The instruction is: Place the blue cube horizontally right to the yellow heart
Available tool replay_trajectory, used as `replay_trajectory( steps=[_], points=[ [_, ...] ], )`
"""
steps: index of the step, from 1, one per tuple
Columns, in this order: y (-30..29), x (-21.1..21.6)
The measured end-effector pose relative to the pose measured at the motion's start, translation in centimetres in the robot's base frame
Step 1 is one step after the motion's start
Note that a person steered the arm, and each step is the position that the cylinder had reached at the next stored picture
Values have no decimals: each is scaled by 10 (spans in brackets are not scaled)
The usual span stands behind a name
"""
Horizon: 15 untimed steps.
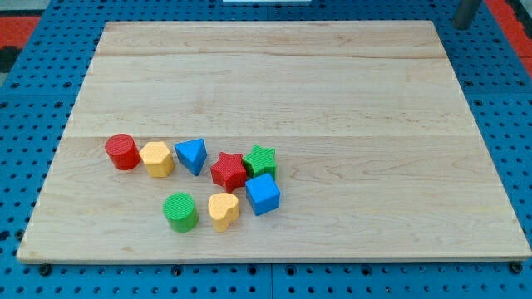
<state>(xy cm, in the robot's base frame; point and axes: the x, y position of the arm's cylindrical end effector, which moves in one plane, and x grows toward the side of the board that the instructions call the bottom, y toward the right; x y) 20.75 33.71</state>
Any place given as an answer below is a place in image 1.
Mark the red cylinder block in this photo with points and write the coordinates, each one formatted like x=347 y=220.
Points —
x=122 y=151

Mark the yellow hexagon block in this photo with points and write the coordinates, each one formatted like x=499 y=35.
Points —
x=157 y=159

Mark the red star block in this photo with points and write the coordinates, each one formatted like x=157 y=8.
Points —
x=229 y=172

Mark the grey metal pole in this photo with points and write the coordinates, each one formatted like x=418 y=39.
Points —
x=465 y=14

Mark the blue triangle block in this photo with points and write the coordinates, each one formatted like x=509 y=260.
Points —
x=192 y=154

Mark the blue cube block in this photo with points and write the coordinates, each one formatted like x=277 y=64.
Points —
x=263 y=194

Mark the green star block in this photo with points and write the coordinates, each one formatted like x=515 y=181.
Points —
x=259 y=161

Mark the yellow heart block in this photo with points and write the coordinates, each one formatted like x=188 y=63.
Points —
x=223 y=208

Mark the wooden board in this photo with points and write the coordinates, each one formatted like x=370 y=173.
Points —
x=379 y=157

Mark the green cylinder block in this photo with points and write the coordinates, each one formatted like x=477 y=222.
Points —
x=180 y=212

